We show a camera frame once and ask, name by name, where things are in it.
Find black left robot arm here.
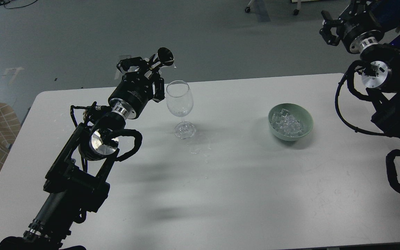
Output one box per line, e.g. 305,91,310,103
0,48,174,250

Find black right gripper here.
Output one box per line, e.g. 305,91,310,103
319,0,384,54

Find clear wine glass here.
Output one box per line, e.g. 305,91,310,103
165,80,196,139

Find steel cocktail jigger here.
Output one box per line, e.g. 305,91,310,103
144,47,175,79

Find green bowl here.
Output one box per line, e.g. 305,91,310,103
268,103,313,141

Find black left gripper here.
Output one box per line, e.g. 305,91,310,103
108,57,165,120

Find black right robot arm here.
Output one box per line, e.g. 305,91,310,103
319,0,400,138

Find clear ice cubes pile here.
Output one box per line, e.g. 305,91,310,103
271,109,307,137

